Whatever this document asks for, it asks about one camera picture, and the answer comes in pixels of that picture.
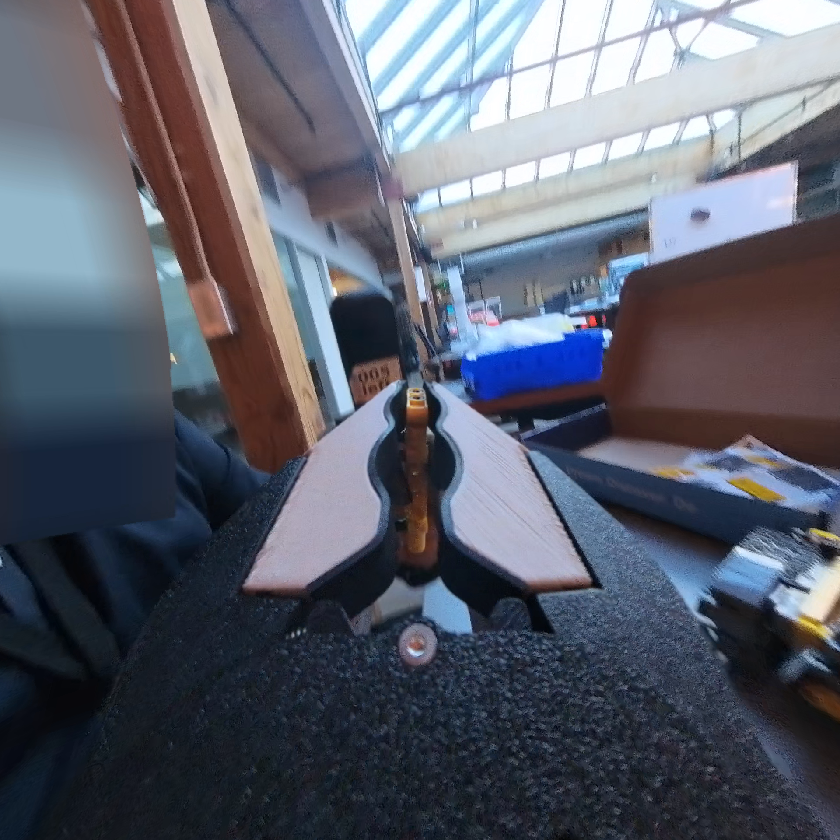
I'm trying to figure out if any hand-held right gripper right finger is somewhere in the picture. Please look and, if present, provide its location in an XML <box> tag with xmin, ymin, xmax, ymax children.
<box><xmin>427</xmin><ymin>385</ymin><xmax>594</xmax><ymax>615</ymax></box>

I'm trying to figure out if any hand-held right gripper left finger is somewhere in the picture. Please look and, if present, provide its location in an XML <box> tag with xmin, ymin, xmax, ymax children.
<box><xmin>243</xmin><ymin>384</ymin><xmax>410</xmax><ymax>615</ymax></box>

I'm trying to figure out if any yellow toy beam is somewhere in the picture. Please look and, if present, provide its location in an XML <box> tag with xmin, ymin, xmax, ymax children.
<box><xmin>403</xmin><ymin>385</ymin><xmax>433</xmax><ymax>556</ymax></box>

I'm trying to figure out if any grey desk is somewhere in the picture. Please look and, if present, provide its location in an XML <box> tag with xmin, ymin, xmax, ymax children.
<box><xmin>453</xmin><ymin>388</ymin><xmax>840</xmax><ymax>815</ymax></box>

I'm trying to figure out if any wooden table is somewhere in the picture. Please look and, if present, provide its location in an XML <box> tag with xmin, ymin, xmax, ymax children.
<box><xmin>466</xmin><ymin>381</ymin><xmax>606</xmax><ymax>420</ymax></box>

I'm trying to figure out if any navy box base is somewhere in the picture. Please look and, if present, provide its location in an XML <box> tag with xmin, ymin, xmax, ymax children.
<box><xmin>523</xmin><ymin>405</ymin><xmax>840</xmax><ymax>547</ymax></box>

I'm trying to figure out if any blue plastic bin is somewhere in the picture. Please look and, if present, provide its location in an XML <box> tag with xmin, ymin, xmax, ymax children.
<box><xmin>460</xmin><ymin>329</ymin><xmax>609</xmax><ymax>403</ymax></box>

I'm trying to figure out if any white plastic bag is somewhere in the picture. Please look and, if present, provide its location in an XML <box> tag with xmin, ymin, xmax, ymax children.
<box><xmin>466</xmin><ymin>313</ymin><xmax>580</xmax><ymax>357</ymax></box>

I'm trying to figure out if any person's dark blue jacket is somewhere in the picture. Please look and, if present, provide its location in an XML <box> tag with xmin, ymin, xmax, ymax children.
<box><xmin>0</xmin><ymin>414</ymin><xmax>271</xmax><ymax>840</ymax></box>

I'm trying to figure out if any printed booklet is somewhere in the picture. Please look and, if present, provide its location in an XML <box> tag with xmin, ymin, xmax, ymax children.
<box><xmin>657</xmin><ymin>436</ymin><xmax>840</xmax><ymax>514</ymax></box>

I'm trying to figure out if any open cardboard box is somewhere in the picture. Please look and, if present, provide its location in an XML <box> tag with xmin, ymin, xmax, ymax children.
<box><xmin>604</xmin><ymin>217</ymin><xmax>840</xmax><ymax>468</ymax></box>

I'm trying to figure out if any yellow grey toy bulldozer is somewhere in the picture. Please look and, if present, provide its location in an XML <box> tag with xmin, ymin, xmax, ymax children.
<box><xmin>696</xmin><ymin>525</ymin><xmax>840</xmax><ymax>725</ymax></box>

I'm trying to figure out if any white whiteboard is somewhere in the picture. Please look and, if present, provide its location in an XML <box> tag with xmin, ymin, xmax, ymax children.
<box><xmin>647</xmin><ymin>162</ymin><xmax>800</xmax><ymax>265</ymax></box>

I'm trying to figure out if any wooden post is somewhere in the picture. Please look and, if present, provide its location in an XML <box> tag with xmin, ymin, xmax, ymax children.
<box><xmin>86</xmin><ymin>0</ymin><xmax>324</xmax><ymax>472</ymax></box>

